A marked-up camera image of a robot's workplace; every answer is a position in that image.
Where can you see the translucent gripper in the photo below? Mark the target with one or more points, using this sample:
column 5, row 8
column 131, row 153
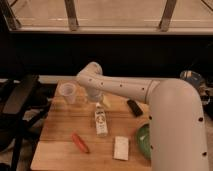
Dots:
column 105, row 102

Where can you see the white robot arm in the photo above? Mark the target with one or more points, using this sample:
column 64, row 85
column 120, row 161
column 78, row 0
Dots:
column 176, row 117

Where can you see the white bottle lying down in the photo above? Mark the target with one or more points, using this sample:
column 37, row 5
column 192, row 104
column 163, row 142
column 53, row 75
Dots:
column 100, row 121

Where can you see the black rectangular block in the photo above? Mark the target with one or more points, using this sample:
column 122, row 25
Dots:
column 136, row 110

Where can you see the clear plastic cup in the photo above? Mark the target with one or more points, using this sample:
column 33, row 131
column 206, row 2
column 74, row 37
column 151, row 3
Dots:
column 68, row 91

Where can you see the white sponge block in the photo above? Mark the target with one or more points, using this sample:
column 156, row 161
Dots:
column 121, row 148

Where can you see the orange carrot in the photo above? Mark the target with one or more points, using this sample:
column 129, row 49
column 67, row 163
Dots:
column 80, row 143

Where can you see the green bowl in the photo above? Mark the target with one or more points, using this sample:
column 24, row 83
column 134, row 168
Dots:
column 143, row 141

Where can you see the black chair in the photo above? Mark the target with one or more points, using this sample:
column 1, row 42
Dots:
column 25, row 105

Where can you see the blue round object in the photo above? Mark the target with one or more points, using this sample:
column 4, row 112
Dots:
column 198, row 82

